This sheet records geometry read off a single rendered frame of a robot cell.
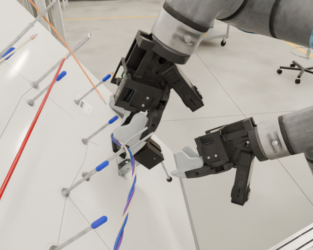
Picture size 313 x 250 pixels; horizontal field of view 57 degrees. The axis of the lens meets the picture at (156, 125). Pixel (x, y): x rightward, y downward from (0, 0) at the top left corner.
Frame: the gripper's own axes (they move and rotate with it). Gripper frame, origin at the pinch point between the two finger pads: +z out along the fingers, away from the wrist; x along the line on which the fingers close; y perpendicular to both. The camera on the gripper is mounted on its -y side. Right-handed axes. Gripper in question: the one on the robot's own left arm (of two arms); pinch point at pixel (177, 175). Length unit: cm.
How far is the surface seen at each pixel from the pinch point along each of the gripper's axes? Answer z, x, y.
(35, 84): 8.9, 20.2, 27.3
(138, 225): 2.7, 15.4, -3.6
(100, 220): -8.2, 33.7, 5.2
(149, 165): 0.7, 8.1, 5.2
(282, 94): 7, -293, -12
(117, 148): 7.5, 7.0, 10.8
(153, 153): -1.9, 9.0, 7.5
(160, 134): 98, -166, 0
